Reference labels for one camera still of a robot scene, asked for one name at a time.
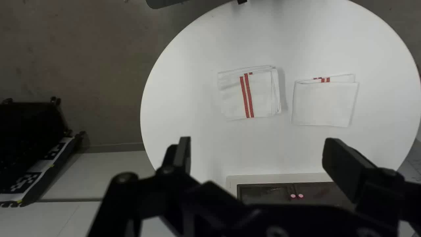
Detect folded white towel, short red stripes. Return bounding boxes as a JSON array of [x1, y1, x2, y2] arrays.
[[291, 74, 359, 128]]

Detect black box with checkered strip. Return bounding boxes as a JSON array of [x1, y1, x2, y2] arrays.
[[0, 97, 87, 208]]

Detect white device with dark panel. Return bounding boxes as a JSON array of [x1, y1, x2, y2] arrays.
[[226, 172, 356, 208]]

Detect folded white towel, long red stripes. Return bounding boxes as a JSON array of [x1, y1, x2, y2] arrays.
[[217, 65, 282, 121]]

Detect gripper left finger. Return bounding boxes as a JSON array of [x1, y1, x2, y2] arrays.
[[86, 136, 244, 237]]

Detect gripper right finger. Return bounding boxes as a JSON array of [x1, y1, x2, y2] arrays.
[[322, 138, 421, 232]]

